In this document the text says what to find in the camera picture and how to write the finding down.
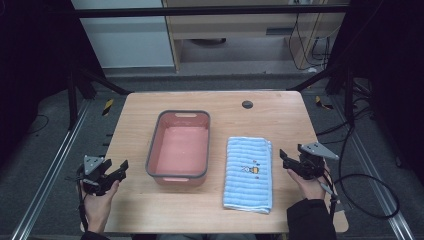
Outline person's left hand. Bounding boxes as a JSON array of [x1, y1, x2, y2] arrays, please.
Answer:
[[79, 179, 121, 234]]

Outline pink basin with grey rim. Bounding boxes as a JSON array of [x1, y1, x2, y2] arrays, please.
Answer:
[[145, 109, 212, 188]]

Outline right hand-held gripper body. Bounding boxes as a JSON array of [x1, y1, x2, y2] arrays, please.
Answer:
[[297, 142, 340, 181]]

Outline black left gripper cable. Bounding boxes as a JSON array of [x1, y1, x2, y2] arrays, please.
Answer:
[[75, 168, 90, 233]]

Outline blue striped towel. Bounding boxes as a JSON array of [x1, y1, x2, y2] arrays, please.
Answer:
[[222, 135, 274, 215]]

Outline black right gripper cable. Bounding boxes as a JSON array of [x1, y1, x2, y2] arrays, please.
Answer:
[[316, 123, 401, 221]]

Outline white cabinet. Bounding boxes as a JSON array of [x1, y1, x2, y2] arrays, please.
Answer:
[[71, 0, 176, 70]]

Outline person's right hand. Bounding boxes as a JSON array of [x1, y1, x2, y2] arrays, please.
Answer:
[[286, 168, 332, 202]]

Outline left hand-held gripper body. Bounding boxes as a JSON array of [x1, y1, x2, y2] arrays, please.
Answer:
[[75, 154, 116, 197]]

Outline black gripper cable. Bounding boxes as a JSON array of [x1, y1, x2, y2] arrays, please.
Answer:
[[75, 168, 90, 233], [316, 123, 401, 221]]

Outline black hanging cables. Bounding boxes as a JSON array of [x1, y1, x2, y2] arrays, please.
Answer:
[[287, 12, 335, 72]]

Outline black horizontal metal bar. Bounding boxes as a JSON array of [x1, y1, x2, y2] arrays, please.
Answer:
[[71, 5, 350, 19]]

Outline aluminium floor rail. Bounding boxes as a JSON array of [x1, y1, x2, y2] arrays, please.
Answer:
[[9, 99, 93, 240], [331, 94, 417, 240]]

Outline light wooden desk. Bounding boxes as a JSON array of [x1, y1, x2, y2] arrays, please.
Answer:
[[161, 0, 351, 73]]

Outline black metal stand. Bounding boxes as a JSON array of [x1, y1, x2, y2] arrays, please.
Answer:
[[65, 64, 134, 132], [287, 64, 356, 128]]

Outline yellow black tape marker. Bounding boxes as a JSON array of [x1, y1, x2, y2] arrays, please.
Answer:
[[101, 98, 115, 117], [314, 95, 335, 111]]

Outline black curtain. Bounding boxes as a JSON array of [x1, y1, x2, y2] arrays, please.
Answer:
[[326, 0, 424, 186], [0, 0, 105, 168]]

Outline thin black floor cable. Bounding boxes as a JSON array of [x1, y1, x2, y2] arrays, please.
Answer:
[[27, 114, 51, 136]]

